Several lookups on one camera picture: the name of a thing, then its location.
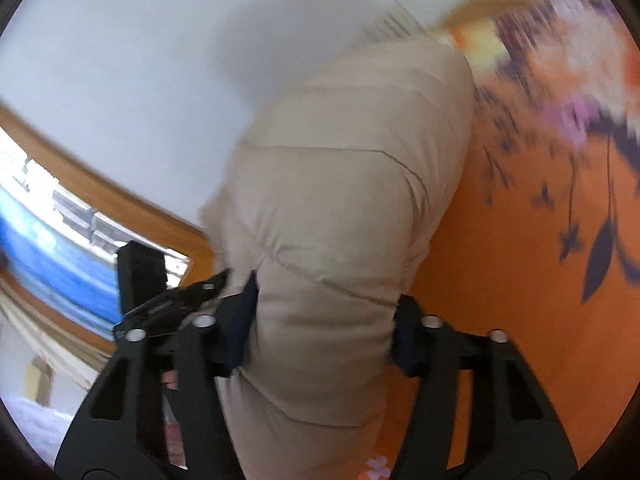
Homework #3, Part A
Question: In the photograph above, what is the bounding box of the white wall socket panel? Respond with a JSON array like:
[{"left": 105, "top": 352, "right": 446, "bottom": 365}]
[{"left": 364, "top": 2, "right": 425, "bottom": 42}]

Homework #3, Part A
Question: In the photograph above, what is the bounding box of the person's left hand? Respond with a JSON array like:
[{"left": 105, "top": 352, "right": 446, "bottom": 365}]
[{"left": 160, "top": 370, "right": 179, "bottom": 390}]

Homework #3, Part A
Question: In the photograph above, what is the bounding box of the wooden framed window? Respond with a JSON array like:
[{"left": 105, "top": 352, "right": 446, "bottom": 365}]
[{"left": 1, "top": 107, "right": 214, "bottom": 353}]

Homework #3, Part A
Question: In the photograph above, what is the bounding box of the beige puffer jacket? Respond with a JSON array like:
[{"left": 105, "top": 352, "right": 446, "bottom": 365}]
[{"left": 202, "top": 38, "right": 474, "bottom": 479}]

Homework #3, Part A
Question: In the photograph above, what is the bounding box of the orange floral bed sheet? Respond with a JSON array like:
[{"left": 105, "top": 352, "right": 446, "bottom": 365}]
[{"left": 362, "top": 0, "right": 639, "bottom": 479}]

